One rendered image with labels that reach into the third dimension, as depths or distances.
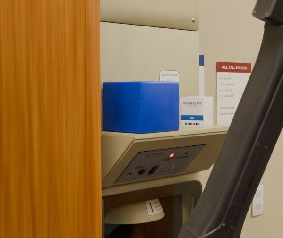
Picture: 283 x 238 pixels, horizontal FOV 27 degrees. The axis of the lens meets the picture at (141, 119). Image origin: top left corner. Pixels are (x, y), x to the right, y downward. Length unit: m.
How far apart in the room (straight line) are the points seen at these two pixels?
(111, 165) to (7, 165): 0.21
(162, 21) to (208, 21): 0.83
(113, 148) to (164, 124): 0.10
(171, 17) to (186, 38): 0.06
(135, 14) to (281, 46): 0.49
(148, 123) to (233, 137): 0.31
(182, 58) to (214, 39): 0.81
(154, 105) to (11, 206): 0.33
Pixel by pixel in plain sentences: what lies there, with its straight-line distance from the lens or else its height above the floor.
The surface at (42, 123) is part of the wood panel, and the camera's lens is 1.04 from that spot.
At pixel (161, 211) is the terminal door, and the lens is 1.21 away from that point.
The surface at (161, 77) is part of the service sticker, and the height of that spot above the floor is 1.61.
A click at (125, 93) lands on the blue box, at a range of 1.04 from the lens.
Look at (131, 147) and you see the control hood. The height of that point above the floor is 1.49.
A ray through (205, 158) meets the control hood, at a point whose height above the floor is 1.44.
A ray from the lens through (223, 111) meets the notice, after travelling 2.10.
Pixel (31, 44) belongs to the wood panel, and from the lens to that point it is 1.07.
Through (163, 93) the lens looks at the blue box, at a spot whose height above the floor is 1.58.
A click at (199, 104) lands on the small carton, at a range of 1.17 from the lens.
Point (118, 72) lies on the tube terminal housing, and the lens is 1.12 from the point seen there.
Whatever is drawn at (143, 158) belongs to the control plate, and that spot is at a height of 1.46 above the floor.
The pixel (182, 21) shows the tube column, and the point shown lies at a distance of 1.26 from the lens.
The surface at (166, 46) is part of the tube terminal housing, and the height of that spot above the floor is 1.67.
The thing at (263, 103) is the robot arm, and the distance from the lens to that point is 0.72.
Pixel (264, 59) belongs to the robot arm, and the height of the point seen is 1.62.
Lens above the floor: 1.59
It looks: 3 degrees down
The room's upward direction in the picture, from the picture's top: straight up
